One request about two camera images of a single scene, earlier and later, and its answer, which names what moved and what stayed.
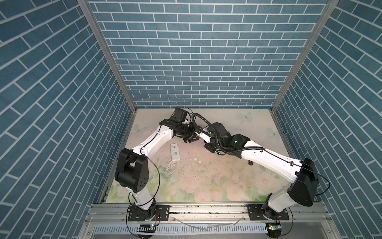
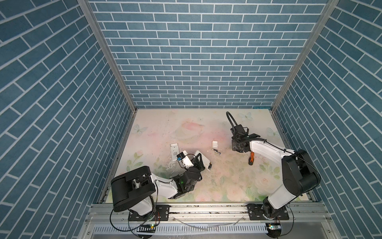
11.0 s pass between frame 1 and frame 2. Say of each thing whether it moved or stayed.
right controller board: stayed
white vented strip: stayed
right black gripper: moved
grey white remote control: moved
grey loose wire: stayed
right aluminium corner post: stayed
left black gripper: moved
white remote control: stayed
